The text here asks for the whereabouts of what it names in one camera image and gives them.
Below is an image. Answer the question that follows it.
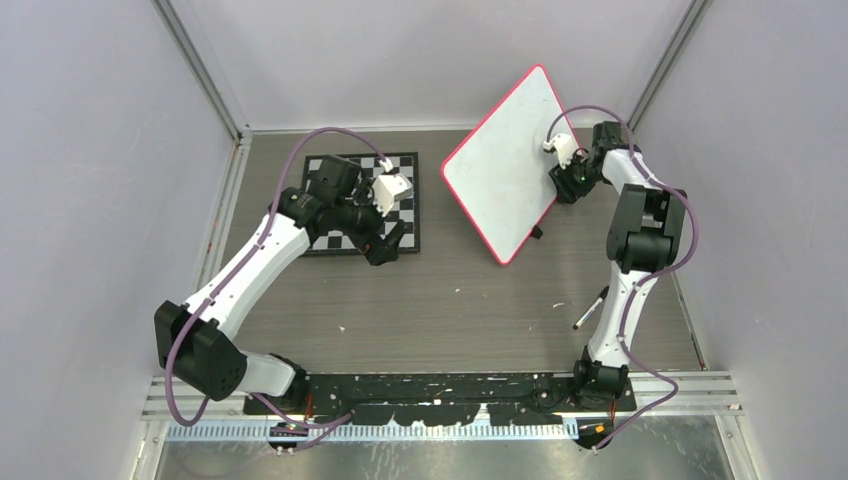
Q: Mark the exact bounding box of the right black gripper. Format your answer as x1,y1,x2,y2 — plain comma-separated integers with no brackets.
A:
547,150,603,204

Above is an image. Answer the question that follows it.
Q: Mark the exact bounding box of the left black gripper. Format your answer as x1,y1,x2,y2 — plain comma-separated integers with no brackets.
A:
336,179,408,265

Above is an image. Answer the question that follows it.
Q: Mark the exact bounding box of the black white chessboard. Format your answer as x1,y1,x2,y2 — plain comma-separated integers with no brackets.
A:
306,152,421,256

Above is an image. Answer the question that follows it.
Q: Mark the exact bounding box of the pink framed whiteboard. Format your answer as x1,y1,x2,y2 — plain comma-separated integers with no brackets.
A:
441,64,580,265

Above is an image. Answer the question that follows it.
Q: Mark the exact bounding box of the black white marker pen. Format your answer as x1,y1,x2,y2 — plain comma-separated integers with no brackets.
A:
572,286,609,330

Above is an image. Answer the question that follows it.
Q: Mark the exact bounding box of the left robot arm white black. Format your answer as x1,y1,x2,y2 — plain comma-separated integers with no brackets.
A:
154,155,414,414

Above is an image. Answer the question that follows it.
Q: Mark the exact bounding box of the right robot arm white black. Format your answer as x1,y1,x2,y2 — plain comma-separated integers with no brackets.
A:
542,121,685,411

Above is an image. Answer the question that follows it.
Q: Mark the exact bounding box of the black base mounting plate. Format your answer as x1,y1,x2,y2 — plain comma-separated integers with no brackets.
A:
243,372,636,426

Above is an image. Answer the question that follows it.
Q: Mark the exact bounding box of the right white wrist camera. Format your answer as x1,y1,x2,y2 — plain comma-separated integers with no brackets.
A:
542,133,579,170

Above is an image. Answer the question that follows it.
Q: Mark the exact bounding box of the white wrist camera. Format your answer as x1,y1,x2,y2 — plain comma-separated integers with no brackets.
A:
542,133,579,170
371,157,413,217

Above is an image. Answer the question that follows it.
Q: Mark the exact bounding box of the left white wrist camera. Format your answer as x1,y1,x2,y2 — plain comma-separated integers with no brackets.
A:
371,157,413,217

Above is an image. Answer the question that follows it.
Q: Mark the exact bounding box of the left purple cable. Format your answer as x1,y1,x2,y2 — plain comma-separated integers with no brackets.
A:
164,126,399,453

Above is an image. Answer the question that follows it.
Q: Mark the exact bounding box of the white slotted cable duct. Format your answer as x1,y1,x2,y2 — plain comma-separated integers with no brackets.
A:
165,419,579,442

